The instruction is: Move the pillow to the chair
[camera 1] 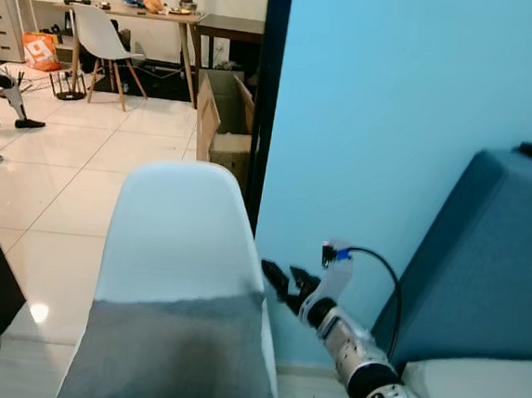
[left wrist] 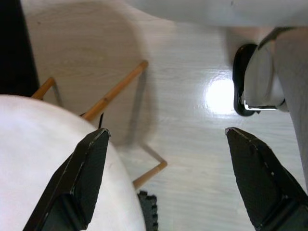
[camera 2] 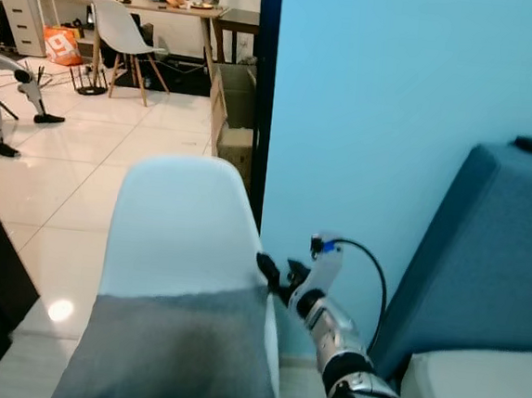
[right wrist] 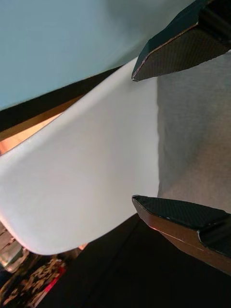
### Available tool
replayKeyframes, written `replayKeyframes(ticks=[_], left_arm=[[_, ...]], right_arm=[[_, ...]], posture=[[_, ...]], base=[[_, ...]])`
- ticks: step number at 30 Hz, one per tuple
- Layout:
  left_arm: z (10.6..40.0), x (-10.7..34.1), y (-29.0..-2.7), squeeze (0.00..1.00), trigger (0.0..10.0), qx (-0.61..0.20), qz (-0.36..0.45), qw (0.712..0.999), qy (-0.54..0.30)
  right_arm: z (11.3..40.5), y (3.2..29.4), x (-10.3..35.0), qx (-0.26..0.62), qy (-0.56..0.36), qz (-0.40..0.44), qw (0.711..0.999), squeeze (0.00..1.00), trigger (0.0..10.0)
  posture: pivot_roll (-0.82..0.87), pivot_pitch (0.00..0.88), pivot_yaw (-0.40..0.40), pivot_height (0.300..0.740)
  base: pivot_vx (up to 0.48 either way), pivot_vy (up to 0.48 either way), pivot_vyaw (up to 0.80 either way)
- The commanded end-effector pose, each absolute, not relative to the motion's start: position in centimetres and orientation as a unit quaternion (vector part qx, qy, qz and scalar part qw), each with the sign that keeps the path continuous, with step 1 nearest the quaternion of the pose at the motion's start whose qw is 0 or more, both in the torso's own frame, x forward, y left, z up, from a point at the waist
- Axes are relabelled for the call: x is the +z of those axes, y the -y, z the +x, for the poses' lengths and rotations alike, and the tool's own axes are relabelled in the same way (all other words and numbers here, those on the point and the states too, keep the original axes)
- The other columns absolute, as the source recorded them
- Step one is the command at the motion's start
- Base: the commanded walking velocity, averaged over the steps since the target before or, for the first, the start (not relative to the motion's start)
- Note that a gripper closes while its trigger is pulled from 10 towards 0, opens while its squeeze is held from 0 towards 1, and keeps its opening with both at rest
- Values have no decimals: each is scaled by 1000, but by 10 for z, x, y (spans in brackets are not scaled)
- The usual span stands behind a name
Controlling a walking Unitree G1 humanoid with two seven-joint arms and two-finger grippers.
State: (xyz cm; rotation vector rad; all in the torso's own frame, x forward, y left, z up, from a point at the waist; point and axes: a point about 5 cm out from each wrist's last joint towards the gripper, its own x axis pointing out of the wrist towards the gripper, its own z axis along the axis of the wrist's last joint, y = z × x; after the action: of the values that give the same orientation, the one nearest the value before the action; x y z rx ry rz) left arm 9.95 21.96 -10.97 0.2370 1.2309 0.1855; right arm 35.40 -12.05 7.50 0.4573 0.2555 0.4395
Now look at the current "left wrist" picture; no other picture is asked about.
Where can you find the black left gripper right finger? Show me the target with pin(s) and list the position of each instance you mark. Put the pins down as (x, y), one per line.
(262, 183)

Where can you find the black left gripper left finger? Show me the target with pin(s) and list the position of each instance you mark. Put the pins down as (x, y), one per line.
(79, 183)

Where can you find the white chair seat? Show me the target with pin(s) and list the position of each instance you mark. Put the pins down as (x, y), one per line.
(36, 144)

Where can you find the black metal chair strut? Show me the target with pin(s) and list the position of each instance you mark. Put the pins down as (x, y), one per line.
(101, 119)

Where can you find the wooden chair leg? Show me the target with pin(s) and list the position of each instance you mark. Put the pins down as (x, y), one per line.
(118, 89)
(150, 173)
(43, 87)

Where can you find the black foam floor mat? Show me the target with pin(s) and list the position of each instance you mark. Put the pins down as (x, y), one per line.
(149, 211)

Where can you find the grey robot left leg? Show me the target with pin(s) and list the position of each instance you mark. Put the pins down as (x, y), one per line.
(293, 84)

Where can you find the white black robot left foot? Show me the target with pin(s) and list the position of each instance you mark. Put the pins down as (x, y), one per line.
(260, 77)

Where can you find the black cabinet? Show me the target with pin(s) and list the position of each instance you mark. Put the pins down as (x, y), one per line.
(14, 48)

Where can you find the white bed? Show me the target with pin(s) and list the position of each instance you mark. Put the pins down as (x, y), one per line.
(216, 12)

